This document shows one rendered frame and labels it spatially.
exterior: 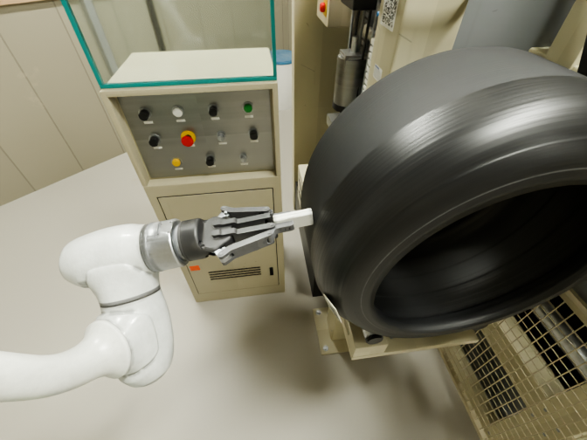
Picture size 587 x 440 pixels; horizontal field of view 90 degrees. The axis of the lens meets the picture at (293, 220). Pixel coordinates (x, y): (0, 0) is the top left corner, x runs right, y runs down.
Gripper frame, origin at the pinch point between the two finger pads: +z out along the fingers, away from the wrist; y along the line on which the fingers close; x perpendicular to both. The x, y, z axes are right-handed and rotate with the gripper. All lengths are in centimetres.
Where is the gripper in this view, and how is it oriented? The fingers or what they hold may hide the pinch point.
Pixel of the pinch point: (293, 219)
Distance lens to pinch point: 53.4
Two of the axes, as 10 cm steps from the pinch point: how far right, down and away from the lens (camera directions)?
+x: 1.4, 6.9, 7.1
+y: -1.3, -7.0, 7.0
